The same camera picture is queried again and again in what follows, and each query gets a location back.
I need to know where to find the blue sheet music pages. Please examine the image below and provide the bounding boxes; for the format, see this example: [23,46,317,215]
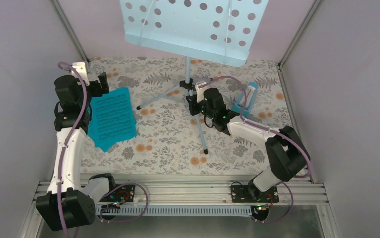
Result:
[88,87,137,142]

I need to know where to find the blue metronome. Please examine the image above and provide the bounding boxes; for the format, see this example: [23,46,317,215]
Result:
[231,82,259,118]

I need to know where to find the light blue music stand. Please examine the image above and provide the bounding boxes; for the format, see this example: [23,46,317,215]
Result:
[119,0,269,155]

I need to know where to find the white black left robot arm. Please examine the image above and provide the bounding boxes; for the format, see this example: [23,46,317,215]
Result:
[36,72,118,231]

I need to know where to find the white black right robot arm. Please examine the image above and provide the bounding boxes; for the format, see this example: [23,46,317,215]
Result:
[186,88,310,202]

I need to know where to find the floral patterned table mat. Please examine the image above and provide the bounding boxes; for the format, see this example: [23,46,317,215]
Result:
[81,57,291,175]

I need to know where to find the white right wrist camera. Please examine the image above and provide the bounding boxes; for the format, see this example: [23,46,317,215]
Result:
[193,79,212,103]

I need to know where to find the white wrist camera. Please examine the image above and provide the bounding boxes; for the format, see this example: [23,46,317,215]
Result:
[71,61,90,86]
[193,79,212,103]

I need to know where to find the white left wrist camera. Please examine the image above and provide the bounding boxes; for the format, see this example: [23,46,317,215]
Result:
[71,61,90,86]

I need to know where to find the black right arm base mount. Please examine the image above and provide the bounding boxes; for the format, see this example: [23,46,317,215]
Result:
[230,183,279,203]

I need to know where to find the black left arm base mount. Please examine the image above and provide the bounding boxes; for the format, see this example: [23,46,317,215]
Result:
[99,185,135,203]

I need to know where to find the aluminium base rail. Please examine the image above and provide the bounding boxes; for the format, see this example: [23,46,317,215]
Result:
[19,173,341,238]

